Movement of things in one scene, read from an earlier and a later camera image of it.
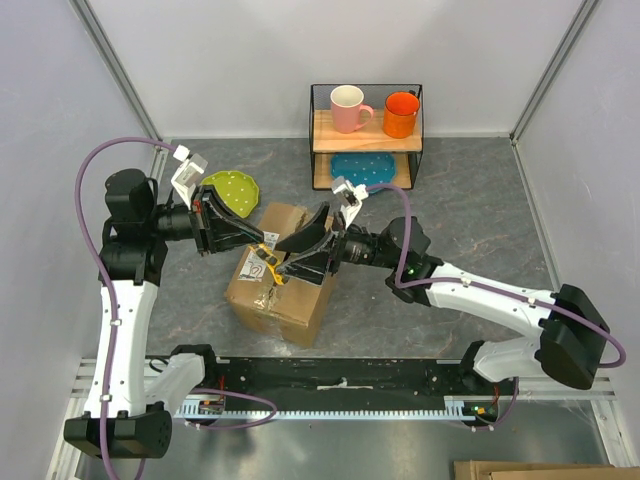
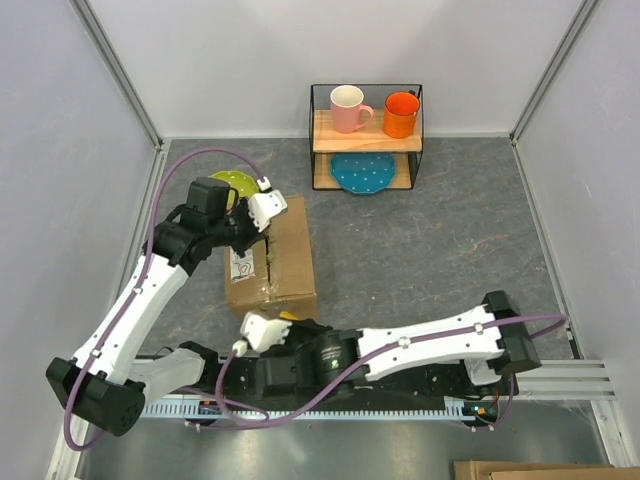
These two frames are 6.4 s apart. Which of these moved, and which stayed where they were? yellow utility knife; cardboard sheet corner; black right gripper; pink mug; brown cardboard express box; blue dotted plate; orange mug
Moved: brown cardboard express box; black right gripper; yellow utility knife
Stayed: pink mug; orange mug; blue dotted plate; cardboard sheet corner
